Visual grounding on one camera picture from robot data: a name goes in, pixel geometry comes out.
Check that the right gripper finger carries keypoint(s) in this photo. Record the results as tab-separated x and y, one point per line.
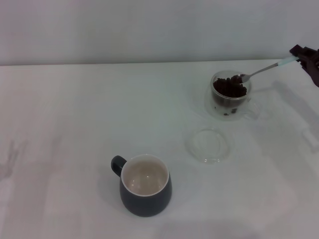
312	64
300	51

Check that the brown coffee beans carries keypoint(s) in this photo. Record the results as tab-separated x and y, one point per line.
226	87

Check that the dark grey ceramic mug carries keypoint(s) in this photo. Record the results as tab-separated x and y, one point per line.
147	201

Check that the double-walled glass cup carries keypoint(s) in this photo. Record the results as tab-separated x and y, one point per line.
211	107

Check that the clear glass saucer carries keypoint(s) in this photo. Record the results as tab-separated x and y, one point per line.
211	155

